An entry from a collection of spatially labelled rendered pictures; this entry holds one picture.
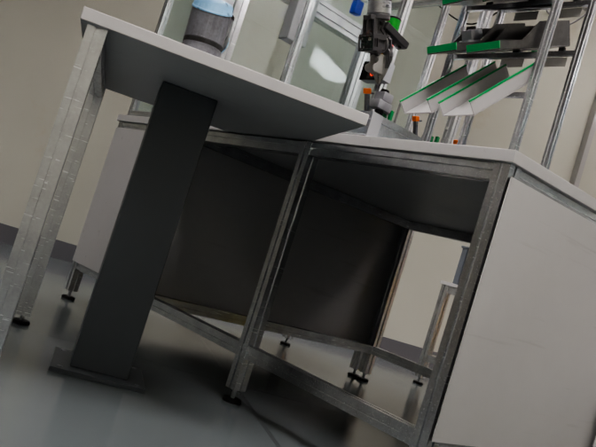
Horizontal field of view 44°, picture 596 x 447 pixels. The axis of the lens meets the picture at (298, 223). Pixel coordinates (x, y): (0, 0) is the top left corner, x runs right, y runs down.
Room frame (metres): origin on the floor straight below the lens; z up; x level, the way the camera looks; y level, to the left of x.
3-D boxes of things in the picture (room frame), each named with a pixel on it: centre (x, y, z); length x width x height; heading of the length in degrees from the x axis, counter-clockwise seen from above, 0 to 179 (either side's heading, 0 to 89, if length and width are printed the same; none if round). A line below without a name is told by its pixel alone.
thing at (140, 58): (2.10, 0.37, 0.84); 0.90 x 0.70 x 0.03; 15
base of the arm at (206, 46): (2.09, 0.42, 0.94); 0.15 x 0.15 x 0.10
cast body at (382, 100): (2.40, -0.15, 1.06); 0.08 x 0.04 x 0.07; 130
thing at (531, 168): (2.68, -0.49, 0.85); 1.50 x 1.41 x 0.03; 40
